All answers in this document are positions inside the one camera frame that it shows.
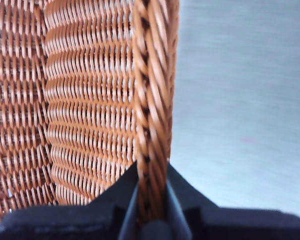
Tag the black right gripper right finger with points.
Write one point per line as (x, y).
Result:
(240, 225)

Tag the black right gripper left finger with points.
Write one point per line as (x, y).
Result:
(65, 222)

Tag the brown wicker basket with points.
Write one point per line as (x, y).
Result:
(85, 100)

